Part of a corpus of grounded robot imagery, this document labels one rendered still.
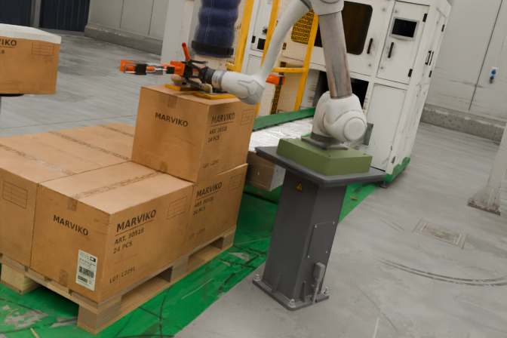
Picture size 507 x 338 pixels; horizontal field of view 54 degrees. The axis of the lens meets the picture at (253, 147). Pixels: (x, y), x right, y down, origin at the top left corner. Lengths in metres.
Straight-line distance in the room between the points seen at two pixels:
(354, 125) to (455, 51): 9.41
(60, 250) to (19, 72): 1.64
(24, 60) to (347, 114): 2.20
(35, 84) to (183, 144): 1.48
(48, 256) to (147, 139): 0.73
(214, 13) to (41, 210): 1.24
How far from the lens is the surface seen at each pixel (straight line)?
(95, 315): 2.25
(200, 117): 2.41
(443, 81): 11.58
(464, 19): 11.61
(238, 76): 2.30
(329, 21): 2.22
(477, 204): 5.59
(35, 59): 3.63
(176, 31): 4.13
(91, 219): 2.10
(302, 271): 2.64
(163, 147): 2.54
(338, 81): 2.25
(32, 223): 2.36
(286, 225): 2.62
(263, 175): 3.02
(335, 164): 2.33
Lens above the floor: 1.35
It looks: 14 degrees down
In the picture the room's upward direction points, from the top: 11 degrees clockwise
